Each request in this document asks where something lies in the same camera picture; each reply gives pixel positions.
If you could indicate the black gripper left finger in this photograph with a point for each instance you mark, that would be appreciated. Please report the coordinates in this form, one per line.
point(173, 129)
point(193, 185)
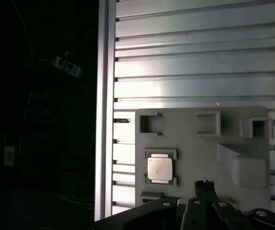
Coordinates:
point(196, 215)

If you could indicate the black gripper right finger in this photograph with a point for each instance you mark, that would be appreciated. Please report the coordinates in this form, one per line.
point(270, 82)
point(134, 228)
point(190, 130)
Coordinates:
point(220, 213)

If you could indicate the silver CPU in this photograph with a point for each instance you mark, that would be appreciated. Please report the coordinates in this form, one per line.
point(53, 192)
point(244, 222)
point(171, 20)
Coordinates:
point(159, 167)

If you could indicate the grey plastic parts rack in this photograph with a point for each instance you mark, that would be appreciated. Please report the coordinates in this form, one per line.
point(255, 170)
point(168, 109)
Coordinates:
point(199, 153)

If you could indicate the white power strip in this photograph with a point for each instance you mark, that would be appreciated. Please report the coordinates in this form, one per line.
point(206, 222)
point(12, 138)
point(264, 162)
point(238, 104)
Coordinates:
point(67, 67)

